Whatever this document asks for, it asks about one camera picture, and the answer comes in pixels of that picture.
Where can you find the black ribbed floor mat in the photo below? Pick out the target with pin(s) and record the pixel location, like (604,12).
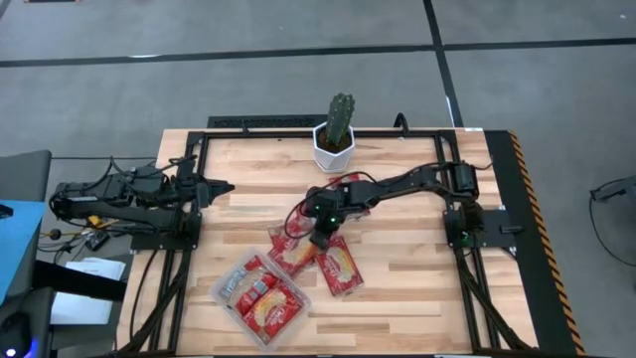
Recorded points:
(263,121)

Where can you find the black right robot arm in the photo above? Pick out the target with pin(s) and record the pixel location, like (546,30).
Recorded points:
(407,181)

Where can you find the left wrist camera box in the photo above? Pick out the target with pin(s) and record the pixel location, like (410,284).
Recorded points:
(185,169)

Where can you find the blue table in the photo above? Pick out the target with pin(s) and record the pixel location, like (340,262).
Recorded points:
(17,238)

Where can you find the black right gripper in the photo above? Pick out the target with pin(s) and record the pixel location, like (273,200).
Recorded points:
(330,199)

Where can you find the black device with blue light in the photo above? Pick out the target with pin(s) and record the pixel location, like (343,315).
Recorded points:
(20,328)

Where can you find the white paper sheets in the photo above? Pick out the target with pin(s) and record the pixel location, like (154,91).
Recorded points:
(87,298)

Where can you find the black aluminium table frame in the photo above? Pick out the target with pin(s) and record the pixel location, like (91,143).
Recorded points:
(273,134)

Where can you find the red popcorn bag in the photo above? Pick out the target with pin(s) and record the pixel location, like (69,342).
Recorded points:
(296,226)
(342,271)
(256,291)
(232,287)
(350,179)
(273,312)
(290,254)

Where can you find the translucent plastic storage bin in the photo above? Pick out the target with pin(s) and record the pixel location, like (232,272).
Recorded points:
(221,305)

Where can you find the black panel with hazard stripe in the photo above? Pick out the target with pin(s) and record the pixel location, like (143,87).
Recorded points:
(526,278)

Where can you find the green cactus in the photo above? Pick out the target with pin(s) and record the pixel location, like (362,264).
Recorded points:
(340,117)

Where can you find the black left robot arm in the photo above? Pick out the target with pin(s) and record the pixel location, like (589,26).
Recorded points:
(114,199)

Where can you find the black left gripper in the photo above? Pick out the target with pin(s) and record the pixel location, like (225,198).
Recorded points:
(201,191)

